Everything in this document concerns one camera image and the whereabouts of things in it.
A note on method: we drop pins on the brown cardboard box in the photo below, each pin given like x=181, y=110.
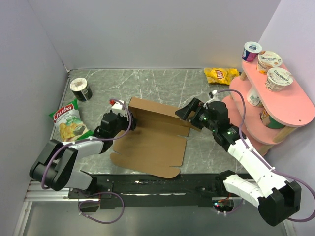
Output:
x=157, y=145

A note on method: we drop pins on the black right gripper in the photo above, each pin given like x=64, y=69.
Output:
x=195, y=105

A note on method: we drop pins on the pink three-tier shelf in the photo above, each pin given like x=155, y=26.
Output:
x=290, y=107

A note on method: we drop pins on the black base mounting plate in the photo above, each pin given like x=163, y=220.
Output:
x=150, y=191

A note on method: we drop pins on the chobani yogurt cup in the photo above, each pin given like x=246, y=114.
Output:
x=277, y=79
x=268, y=60

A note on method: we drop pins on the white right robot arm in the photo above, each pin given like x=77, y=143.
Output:
x=273, y=195

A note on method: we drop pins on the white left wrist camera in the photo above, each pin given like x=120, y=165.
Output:
x=117, y=104

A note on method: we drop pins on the black can white lid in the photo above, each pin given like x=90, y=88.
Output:
x=81, y=89

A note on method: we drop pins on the Chobani yogurt cup rear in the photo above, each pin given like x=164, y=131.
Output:
x=268, y=60

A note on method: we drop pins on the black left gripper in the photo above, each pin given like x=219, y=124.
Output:
x=126, y=122

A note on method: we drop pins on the green can lower shelf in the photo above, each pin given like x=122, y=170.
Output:
x=268, y=121

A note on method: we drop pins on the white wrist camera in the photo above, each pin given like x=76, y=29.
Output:
x=117, y=104
x=213, y=96

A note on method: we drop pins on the aluminium rail frame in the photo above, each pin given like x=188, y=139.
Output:
x=51, y=213

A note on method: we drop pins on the yellow Lays chips bag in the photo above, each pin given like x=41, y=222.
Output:
x=223, y=76

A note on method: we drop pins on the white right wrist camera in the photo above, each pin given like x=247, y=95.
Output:
x=213, y=96

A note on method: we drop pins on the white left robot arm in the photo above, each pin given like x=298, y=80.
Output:
x=54, y=167

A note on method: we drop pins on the white cup middle shelf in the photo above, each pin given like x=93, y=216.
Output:
x=253, y=98

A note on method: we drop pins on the green Chuba chips bag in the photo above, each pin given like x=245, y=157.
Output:
x=69, y=124

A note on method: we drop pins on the Chobani yogurt cup front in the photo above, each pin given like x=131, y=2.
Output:
x=277, y=79

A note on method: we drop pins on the purple white yogurt cup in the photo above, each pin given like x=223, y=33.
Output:
x=251, y=50

